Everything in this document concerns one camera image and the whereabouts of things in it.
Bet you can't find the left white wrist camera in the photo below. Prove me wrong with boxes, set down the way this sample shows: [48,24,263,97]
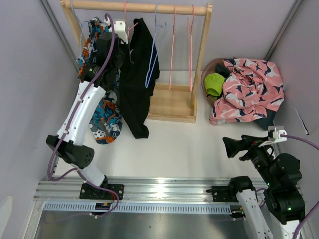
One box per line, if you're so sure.
[103,19,128,44]

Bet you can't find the grey slotted cable duct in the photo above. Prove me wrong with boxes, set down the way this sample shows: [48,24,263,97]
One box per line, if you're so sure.
[43,201,232,215]

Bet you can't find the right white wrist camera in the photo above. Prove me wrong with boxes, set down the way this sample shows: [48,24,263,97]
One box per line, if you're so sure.
[259,126,287,147]

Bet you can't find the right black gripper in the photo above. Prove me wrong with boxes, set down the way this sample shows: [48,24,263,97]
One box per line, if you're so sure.
[222,134,277,186]

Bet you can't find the pink wire hanger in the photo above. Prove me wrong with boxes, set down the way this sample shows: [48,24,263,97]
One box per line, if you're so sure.
[124,1,138,39]
[169,5,176,91]
[187,5,195,92]

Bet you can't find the colourful patterned shorts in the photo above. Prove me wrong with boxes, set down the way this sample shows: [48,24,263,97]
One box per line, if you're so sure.
[77,17,122,144]

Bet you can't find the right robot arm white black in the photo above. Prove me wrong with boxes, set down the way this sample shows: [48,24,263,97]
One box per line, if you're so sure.
[212,135,305,239]

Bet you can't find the pink shark print shorts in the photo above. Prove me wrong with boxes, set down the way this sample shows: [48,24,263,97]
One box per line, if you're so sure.
[208,57,285,126]

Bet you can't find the light blue wire hanger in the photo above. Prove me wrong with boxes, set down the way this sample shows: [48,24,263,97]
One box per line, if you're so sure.
[145,3,167,89]

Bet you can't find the lime green shorts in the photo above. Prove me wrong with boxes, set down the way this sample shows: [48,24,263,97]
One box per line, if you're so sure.
[204,73,225,97]

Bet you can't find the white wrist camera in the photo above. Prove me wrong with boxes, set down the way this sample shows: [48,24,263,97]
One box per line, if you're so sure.
[103,19,128,44]
[259,126,287,147]

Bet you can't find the far left blue hanger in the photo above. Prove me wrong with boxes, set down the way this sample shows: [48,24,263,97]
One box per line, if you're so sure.
[70,0,84,49]

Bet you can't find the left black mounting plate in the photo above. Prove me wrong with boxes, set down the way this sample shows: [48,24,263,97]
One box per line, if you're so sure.
[79,183,124,200]

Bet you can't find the wooden clothes rack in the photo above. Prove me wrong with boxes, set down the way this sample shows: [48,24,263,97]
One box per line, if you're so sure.
[60,0,213,123]

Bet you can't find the black shorts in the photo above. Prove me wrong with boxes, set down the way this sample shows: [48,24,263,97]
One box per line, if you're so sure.
[120,18,160,139]

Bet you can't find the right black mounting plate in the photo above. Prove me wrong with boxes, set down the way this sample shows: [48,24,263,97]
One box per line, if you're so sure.
[206,186,237,202]

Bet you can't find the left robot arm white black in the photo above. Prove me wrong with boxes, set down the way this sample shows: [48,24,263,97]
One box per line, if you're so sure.
[46,32,128,199]

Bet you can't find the brown translucent plastic basket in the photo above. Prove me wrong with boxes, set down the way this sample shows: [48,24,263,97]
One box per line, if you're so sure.
[201,57,280,118]

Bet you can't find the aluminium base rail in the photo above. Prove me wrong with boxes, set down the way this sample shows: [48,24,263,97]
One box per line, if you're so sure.
[33,177,230,204]

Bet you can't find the black mounting plate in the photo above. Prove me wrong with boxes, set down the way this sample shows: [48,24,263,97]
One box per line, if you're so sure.
[206,186,237,202]
[79,183,124,200]

